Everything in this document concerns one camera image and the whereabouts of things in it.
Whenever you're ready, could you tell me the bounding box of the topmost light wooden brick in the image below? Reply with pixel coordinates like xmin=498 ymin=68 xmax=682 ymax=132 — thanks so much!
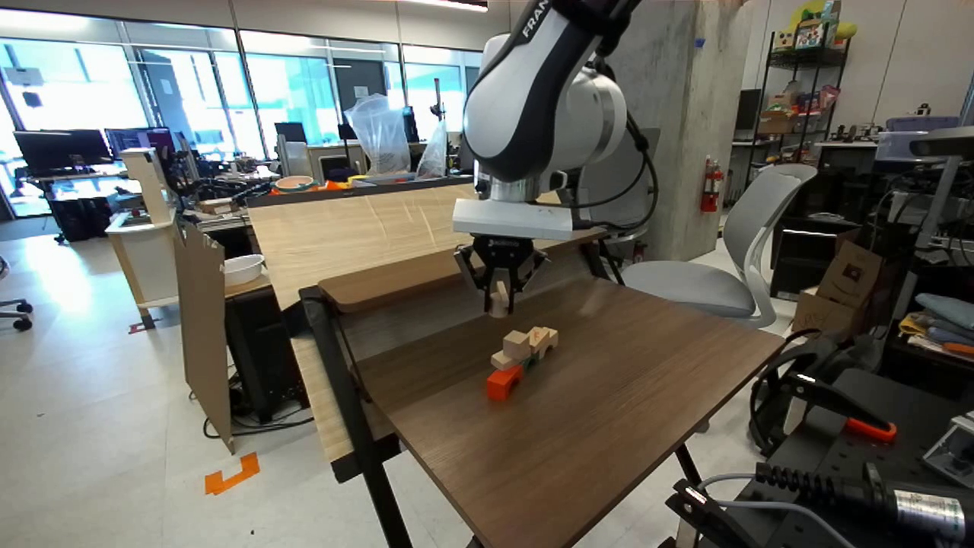
xmin=490 ymin=281 xmax=508 ymax=316

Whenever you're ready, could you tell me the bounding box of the pale pink wooden block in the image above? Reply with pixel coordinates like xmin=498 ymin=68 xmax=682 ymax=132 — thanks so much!
xmin=503 ymin=333 xmax=536 ymax=365

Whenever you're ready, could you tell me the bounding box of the dark wood desk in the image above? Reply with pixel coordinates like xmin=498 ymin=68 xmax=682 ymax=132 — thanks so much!
xmin=248 ymin=187 xmax=777 ymax=548

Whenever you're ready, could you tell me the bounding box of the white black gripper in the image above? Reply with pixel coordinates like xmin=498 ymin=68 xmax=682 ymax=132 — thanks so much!
xmin=453 ymin=187 xmax=571 ymax=313

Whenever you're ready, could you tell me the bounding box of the light wooden arch block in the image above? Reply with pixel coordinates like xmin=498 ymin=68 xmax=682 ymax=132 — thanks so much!
xmin=530 ymin=327 xmax=561 ymax=359

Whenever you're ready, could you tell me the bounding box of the black perforated workbench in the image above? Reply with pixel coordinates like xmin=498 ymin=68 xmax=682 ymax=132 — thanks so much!
xmin=665 ymin=361 xmax=974 ymax=548

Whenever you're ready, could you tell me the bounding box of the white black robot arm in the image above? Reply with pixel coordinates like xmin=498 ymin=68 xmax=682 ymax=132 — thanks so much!
xmin=453 ymin=0 xmax=638 ymax=313

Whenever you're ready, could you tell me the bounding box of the orange wooden block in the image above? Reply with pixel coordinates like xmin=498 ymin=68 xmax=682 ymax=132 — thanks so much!
xmin=484 ymin=365 xmax=523 ymax=401

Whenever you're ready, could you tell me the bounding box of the red fire extinguisher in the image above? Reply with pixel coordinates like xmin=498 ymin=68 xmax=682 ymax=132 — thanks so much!
xmin=699 ymin=156 xmax=724 ymax=214

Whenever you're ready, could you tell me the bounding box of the grey office chair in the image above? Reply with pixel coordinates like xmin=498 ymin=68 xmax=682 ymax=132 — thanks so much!
xmin=618 ymin=162 xmax=822 ymax=329

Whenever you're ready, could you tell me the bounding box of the cardboard box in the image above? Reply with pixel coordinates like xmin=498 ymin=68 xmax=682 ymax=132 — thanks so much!
xmin=792 ymin=240 xmax=884 ymax=339

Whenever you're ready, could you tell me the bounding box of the black computer monitor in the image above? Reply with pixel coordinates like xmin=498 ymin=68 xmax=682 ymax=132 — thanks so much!
xmin=15 ymin=129 xmax=112 ymax=178

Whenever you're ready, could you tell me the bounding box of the orange-tipped black clamp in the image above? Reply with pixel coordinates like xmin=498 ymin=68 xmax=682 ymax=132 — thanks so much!
xmin=748 ymin=376 xmax=897 ymax=453

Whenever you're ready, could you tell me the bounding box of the plywood panel board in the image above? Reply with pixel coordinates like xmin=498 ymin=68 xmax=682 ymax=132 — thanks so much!
xmin=177 ymin=229 xmax=234 ymax=448

